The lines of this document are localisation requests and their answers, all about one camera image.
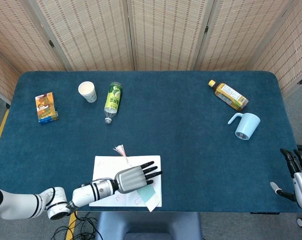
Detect woven rattan screen panel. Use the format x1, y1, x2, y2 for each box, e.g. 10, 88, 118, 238
0, 44, 21, 106
126, 0, 216, 72
250, 0, 302, 100
192, 0, 296, 72
0, 0, 73, 73
27, 0, 136, 72

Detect dark blue table cloth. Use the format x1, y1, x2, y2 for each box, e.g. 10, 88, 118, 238
0, 70, 302, 213

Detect blue grey robot torso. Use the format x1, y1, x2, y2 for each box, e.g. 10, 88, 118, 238
95, 211, 204, 240

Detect white paper cup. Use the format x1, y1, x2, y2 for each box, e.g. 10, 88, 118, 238
78, 81, 98, 104

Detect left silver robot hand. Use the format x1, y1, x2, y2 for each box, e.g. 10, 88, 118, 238
114, 160, 164, 195

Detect white notebook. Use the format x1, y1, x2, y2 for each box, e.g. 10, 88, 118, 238
88, 155, 163, 208

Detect black floor cables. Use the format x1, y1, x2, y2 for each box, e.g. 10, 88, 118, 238
50, 212, 98, 240

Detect yellow cap tea bottle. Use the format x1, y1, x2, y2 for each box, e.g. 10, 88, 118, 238
208, 79, 250, 112

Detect green label plastic bottle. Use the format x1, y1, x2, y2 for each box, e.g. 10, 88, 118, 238
104, 81, 123, 125

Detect orange and blue carton box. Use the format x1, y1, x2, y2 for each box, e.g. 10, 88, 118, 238
34, 91, 60, 125

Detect blue bookmark with tassel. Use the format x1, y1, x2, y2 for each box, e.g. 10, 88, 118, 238
112, 144, 160, 213

